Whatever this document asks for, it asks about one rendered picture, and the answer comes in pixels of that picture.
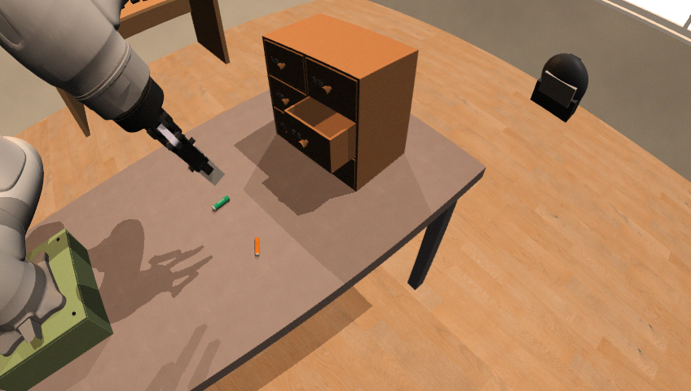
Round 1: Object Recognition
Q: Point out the dark brown drawer front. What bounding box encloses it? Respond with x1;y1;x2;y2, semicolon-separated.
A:
284;96;356;174
270;75;306;111
265;40;306;92
333;159;355;188
275;108;288;139
306;57;357;121

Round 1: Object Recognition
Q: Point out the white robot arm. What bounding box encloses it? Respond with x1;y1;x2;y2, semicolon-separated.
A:
0;0;150;357

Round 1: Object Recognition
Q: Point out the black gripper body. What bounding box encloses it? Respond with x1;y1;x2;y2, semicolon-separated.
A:
112;77;174;140

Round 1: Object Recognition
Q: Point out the green aa battery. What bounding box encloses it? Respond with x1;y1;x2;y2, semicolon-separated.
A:
212;195;230;211

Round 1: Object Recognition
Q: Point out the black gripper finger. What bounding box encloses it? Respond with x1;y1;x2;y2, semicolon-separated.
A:
145;108;204;154
147;111;225;186

